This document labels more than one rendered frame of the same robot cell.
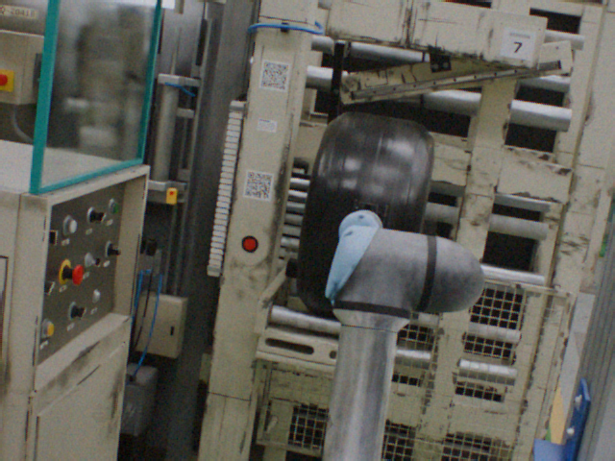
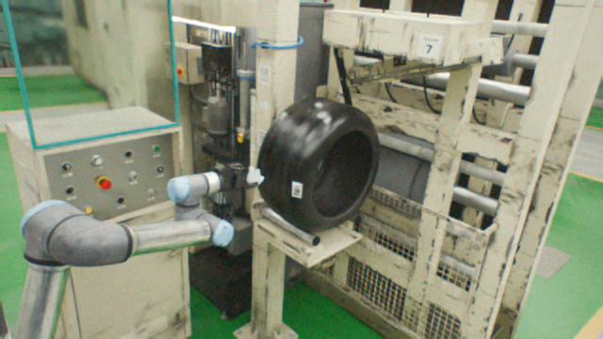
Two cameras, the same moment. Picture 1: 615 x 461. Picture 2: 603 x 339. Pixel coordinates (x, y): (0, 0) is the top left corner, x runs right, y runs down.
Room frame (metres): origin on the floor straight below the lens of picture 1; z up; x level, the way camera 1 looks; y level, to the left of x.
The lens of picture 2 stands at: (0.92, -1.12, 1.87)
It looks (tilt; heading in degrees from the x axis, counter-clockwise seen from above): 23 degrees down; 36
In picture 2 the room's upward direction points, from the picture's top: 4 degrees clockwise
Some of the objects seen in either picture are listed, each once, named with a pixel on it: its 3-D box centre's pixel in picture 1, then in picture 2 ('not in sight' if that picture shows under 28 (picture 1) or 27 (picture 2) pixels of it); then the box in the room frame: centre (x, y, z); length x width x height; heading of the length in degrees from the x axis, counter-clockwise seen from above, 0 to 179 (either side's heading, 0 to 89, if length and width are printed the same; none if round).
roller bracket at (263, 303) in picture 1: (275, 299); (285, 201); (2.35, 0.06, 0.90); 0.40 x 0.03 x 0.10; 173
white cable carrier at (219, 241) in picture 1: (229, 189); (257, 137); (2.32, 0.23, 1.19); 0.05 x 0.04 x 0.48; 173
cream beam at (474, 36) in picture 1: (435, 29); (395, 35); (2.61, -0.28, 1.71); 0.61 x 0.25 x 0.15; 83
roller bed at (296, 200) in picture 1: (291, 221); not in sight; (2.73, 0.06, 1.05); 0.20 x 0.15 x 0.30; 83
